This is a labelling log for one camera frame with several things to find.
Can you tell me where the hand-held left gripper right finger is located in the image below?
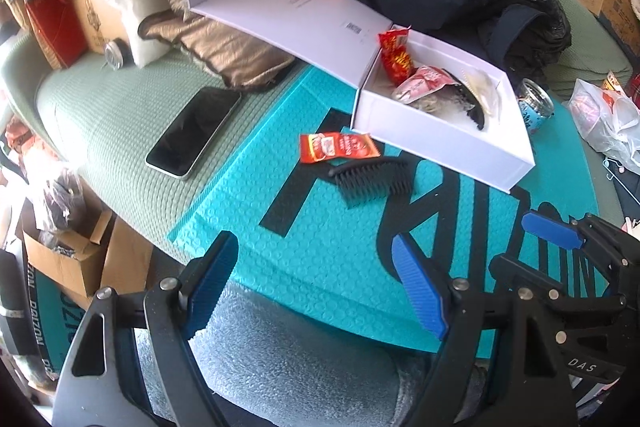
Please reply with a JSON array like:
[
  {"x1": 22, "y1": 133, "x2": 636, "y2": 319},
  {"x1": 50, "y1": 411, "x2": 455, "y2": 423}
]
[{"x1": 391, "y1": 233, "x2": 576, "y2": 427}]

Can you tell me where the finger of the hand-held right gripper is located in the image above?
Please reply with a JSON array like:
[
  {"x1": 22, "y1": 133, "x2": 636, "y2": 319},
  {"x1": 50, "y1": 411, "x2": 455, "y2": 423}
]
[
  {"x1": 522, "y1": 209, "x2": 640, "y2": 273},
  {"x1": 490, "y1": 254, "x2": 626, "y2": 319}
]

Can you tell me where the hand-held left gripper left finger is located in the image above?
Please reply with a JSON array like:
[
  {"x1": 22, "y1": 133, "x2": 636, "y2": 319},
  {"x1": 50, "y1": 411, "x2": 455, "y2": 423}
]
[{"x1": 52, "y1": 231, "x2": 240, "y2": 427}]

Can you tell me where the black comb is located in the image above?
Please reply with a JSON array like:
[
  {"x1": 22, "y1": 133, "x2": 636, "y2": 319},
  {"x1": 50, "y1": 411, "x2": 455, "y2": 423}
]
[{"x1": 327, "y1": 159, "x2": 416, "y2": 208}]

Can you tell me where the black hair clip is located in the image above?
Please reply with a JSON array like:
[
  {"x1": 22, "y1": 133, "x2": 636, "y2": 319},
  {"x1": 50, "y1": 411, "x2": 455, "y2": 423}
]
[{"x1": 420, "y1": 72, "x2": 488, "y2": 132}]

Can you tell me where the white flower brooch bag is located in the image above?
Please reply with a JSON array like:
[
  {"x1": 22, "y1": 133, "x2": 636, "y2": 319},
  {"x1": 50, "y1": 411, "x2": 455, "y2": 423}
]
[{"x1": 462, "y1": 68, "x2": 503, "y2": 115}]

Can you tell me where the clear pearl bag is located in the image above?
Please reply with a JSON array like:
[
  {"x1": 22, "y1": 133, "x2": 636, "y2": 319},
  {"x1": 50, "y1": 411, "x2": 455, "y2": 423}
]
[{"x1": 417, "y1": 103, "x2": 472, "y2": 124}]

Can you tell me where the red sauce packet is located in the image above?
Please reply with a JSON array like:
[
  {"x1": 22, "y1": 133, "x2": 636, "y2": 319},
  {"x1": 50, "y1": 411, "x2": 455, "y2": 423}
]
[{"x1": 299, "y1": 132, "x2": 381, "y2": 165}]

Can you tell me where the pink red rose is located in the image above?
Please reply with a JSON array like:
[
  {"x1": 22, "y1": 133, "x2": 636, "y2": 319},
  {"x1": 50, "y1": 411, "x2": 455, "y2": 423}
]
[{"x1": 392, "y1": 66, "x2": 453, "y2": 102}]

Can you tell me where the red gold candy packet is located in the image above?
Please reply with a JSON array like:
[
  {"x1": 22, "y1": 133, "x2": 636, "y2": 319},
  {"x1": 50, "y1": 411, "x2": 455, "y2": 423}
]
[{"x1": 377, "y1": 27, "x2": 416, "y2": 82}]

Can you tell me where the grey fleece cloth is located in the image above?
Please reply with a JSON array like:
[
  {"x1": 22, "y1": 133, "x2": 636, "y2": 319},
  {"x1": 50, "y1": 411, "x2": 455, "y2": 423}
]
[{"x1": 135, "y1": 282, "x2": 488, "y2": 427}]

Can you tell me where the teal bubble mailer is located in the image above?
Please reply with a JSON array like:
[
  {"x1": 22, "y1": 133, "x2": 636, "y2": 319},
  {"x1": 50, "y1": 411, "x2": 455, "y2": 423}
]
[{"x1": 167, "y1": 67, "x2": 601, "y2": 358}]

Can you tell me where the tin can with beads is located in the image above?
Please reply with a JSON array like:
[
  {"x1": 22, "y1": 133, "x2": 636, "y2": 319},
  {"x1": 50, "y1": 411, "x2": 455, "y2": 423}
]
[{"x1": 515, "y1": 78, "x2": 556, "y2": 135}]

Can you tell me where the white plastic bag red print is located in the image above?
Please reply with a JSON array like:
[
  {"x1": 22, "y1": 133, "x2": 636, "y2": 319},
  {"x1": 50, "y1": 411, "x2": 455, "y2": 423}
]
[{"x1": 567, "y1": 78, "x2": 640, "y2": 158}]

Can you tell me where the small open cardboard box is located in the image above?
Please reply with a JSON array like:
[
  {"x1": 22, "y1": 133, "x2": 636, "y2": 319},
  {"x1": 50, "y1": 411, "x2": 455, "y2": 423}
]
[{"x1": 22, "y1": 207, "x2": 153, "y2": 308}]

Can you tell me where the snack packet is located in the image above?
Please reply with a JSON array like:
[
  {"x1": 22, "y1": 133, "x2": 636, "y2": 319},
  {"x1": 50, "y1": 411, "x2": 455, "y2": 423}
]
[{"x1": 600, "y1": 72, "x2": 626, "y2": 95}]

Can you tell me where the black smartphone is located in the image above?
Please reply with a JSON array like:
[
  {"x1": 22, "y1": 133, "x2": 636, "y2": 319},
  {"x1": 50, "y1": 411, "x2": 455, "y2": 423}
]
[{"x1": 145, "y1": 87, "x2": 243, "y2": 180}]

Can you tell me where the teal bag black band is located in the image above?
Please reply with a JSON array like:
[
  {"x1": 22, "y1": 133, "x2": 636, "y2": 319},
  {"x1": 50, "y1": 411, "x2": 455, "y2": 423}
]
[{"x1": 0, "y1": 232, "x2": 86, "y2": 388}]

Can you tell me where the dark plastic bag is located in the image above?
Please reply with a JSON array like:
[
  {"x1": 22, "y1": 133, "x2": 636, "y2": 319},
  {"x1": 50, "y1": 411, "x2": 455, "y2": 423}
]
[{"x1": 42, "y1": 167, "x2": 101, "y2": 233}]

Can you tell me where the green sofa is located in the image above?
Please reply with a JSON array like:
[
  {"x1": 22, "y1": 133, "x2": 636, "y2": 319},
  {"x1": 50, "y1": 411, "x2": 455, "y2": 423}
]
[{"x1": 0, "y1": 0, "x2": 636, "y2": 268}]

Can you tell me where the tan cushion dark piping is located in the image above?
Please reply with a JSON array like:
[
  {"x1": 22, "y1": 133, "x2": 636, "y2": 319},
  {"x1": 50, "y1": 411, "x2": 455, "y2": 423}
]
[{"x1": 137, "y1": 12, "x2": 296, "y2": 90}]

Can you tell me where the red box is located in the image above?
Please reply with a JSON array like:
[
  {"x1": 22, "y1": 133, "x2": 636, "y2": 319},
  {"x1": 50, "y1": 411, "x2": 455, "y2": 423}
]
[{"x1": 25, "y1": 0, "x2": 88, "y2": 70}]

